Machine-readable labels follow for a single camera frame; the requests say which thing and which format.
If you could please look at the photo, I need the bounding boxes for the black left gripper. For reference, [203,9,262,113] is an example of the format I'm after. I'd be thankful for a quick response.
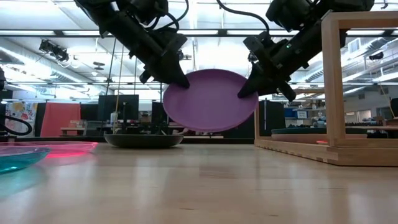
[105,14,191,89]

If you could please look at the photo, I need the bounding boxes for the orange cloth panel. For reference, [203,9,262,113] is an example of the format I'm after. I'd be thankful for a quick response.
[40,102,81,138]

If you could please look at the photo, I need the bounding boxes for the purple plate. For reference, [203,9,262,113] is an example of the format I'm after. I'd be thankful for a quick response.
[162,68,259,133]

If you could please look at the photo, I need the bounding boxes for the black cable loop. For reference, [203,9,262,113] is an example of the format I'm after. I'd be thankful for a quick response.
[0,114,34,137]

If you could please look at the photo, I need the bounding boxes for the black partition panels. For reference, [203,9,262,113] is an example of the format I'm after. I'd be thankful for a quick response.
[222,100,285,139]

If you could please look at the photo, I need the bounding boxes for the pink transparent plate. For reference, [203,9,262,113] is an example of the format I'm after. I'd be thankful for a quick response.
[0,141,100,156]

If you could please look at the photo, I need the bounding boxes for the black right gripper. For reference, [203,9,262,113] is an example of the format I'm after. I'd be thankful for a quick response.
[238,23,323,102]

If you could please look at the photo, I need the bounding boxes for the teal transparent plate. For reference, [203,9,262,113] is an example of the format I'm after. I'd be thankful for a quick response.
[0,146,52,175]

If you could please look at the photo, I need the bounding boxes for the black left wrist camera cable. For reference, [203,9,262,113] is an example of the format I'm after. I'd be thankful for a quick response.
[149,0,190,34]

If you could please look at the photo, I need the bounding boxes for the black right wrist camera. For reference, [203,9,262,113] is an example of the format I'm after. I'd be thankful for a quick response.
[243,30,271,63]

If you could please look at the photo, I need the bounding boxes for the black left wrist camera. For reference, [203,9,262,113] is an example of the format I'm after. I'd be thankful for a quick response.
[160,30,188,52]

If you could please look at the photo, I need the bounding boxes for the black hanging spotlight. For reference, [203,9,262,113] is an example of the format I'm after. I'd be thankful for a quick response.
[39,39,70,63]

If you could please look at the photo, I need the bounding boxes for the wooden dish rack frame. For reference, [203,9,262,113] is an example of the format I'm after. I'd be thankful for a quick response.
[254,11,398,167]

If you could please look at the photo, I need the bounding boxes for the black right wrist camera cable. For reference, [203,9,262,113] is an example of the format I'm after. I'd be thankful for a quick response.
[216,0,271,35]

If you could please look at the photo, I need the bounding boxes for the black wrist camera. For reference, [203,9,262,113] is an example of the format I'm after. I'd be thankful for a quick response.
[243,30,271,63]
[160,30,188,52]

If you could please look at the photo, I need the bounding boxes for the dark charcoal plate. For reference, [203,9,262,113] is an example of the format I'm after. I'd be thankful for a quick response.
[104,133,185,149]

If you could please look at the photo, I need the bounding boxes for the small wooden bench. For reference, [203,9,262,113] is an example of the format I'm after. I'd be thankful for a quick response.
[60,119,88,137]

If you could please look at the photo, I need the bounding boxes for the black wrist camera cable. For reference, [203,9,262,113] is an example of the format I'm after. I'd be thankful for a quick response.
[149,0,190,34]
[216,0,271,35]

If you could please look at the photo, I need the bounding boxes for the black aluminium rig frame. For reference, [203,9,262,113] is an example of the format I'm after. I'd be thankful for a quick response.
[0,29,398,37]

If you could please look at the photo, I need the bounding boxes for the colourful poster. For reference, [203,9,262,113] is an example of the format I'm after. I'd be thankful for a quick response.
[5,101,38,136]

